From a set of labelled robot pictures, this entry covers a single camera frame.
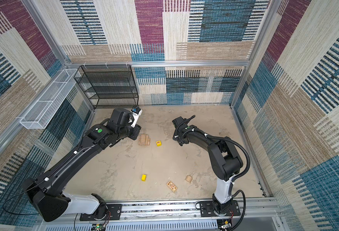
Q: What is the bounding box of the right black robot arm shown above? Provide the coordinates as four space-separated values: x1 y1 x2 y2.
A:
172 116 243 215

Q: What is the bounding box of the small wood cylinder block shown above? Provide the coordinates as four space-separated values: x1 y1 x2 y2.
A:
185 175 193 183

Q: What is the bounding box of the patterned wood block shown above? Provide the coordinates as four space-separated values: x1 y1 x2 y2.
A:
166 181 178 192

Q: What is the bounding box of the white wire mesh basket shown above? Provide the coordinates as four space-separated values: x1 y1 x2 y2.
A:
20 69 77 130

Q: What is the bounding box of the black wire shelf rack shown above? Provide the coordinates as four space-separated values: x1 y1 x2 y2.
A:
74 64 139 109

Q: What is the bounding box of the black corrugated cable hose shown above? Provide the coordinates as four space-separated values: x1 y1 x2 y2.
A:
175 115 251 231

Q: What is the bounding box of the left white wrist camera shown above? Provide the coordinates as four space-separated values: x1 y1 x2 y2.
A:
131 105 142 128

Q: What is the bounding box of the aluminium front rail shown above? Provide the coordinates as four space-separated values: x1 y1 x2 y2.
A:
33 197 289 231

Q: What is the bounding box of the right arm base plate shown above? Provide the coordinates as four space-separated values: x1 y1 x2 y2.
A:
195 200 241 217

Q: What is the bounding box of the small yellow block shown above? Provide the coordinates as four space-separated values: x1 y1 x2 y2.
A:
141 174 146 182

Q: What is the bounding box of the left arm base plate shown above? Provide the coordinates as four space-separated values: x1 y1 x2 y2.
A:
79 204 122 221

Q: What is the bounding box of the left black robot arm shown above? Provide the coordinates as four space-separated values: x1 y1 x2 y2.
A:
22 106 142 222

